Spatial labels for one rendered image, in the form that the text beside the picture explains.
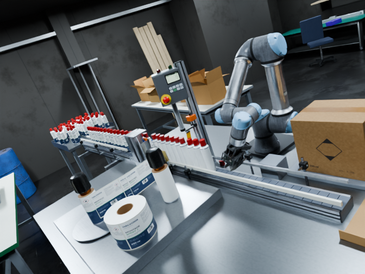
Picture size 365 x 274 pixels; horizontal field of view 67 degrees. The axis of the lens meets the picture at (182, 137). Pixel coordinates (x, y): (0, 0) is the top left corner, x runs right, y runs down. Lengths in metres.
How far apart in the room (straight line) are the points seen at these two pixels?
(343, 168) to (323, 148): 0.11
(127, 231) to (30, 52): 5.04
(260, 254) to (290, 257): 0.11
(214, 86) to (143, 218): 2.27
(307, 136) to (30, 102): 5.22
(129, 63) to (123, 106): 0.95
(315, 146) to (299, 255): 0.50
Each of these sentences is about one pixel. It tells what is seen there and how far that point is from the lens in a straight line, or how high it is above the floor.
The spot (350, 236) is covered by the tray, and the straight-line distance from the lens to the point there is 1.12.
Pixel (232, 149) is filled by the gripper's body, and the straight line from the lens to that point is 1.27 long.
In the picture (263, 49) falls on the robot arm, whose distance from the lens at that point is 1.48.
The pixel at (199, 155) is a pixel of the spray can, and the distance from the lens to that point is 1.56.
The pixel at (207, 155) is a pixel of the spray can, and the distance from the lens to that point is 1.53.
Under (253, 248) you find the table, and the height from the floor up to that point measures 0.83.
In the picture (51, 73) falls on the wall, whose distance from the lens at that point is 5.95.
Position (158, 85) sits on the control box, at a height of 1.42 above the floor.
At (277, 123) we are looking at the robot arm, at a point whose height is 1.04.
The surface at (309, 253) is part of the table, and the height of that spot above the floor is 0.83.
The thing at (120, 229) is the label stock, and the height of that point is 1.00.
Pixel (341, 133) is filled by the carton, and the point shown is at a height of 1.07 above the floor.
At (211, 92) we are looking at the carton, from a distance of 3.21.
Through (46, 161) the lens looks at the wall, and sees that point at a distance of 6.06.
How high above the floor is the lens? 1.64
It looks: 20 degrees down
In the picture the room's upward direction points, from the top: 20 degrees counter-clockwise
